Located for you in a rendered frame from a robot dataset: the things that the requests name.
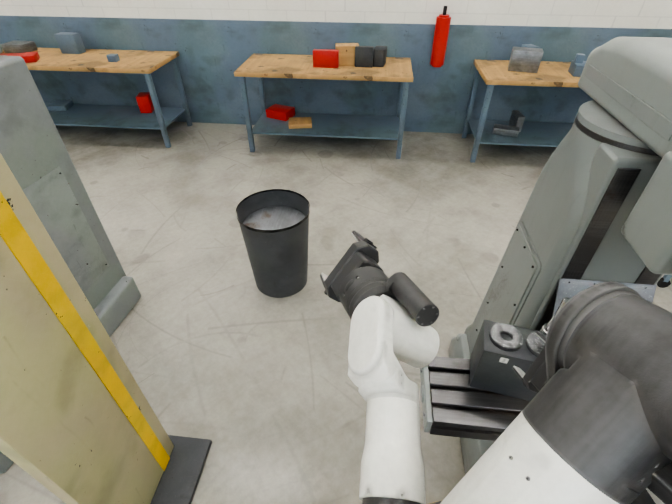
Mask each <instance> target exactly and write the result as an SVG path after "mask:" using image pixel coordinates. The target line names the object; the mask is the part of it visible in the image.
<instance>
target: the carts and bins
mask: <svg viewBox="0 0 672 504"><path fill-rule="evenodd" d="M307 202H308V203H307ZM308 204H309V201H308V200H307V199H306V198H305V197H304V196H303V195H301V194H299V193H297V192H294V191H290V190H284V189H270V190H264V191H260V192H256V193H254V194H251V195H249V196H248V197H246V198H244V199H243V200H242V201H241V202H240V203H239V204H238V206H237V208H236V212H237V216H236V218H237V217H238V218H237V220H238V222H239V224H240V228H241V232H242V235H243V239H244V242H245V246H246V250H247V253H248V257H249V260H250V264H251V267H252V271H253V275H254V278H255V282H256V285H257V287H258V289H259V290H260V291H261V292H262V293H263V294H265V295H267V296H269V297H274V298H284V297H289V296H292V295H295V294H296V293H298V292H300V291H301V290H302V289H303V288H304V287H305V285H306V283H307V275H308V234H309V213H310V211H309V206H310V204H309V205H308ZM237 209H238V210H237ZM671 278H672V275H664V276H663V277H662V278H660V280H659V281H658V282H657V286H658V287H660V288H665V287H668V286H669V285H670V284H671V282H670V279H671Z"/></svg>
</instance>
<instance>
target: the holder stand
mask: <svg viewBox="0 0 672 504"><path fill-rule="evenodd" d="M537 332H540V331H537V330H532V329H528V328H523V327H518V326H513V325H509V324H504V323H499V322H495V321H490V320H484V321H483V324H482V326H481V329H480V332H479V334H478V337H477V340H476V343H475V345H474V348H473V351H472V353H471V358H470V383H469V385H470V387H474V388H478V389H482V390H486V391H490V392H494V393H498V394H502V395H506V396H510V397H514V398H518V399H522V400H526V401H531V400H532V399H533V398H534V397H535V396H536V394H537V393H536V392H533V391H531V390H529V389H528V388H527V387H524V385H523V381H522V380H521V379H520V378H519V376H518V375H517V374H516V373H515V371H514V370H513V369H512V367H513V366H516V367H519V368H520V369H521V370H522V371H523V372H524V373H525V374H526V372H527V371H528V369H529V368H530V367H531V365H532V364H533V362H534V361H535V359H536V358H537V357H538V355H539V354H540V352H541V351H542V349H540V348H539V347H538V346H537V345H536V343H535V340H536V338H537V335H536V333H537Z"/></svg>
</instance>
